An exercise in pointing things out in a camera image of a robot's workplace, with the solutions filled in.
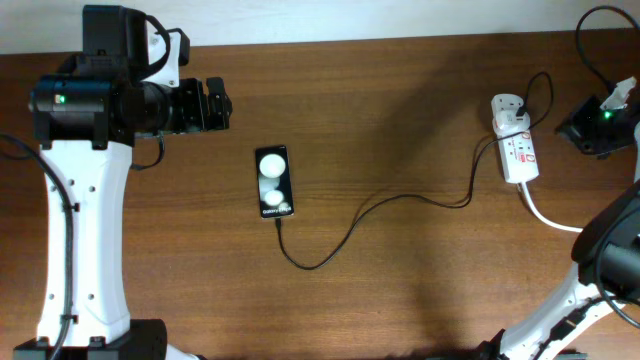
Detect white usb charger adapter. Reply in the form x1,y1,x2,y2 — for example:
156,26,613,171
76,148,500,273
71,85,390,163
493,110,530,138

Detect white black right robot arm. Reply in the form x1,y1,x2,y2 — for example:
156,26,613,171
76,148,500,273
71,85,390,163
471,91,639,359

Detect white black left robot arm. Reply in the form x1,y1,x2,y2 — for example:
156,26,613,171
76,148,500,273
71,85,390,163
13,5,233,360

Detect black smartphone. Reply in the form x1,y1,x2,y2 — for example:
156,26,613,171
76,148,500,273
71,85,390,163
254,145,295,219

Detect white power strip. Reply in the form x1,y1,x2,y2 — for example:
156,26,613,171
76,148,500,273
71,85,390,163
491,94,539,184

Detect black usb charging cable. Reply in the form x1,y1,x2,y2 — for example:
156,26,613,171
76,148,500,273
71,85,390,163
273,71,555,272

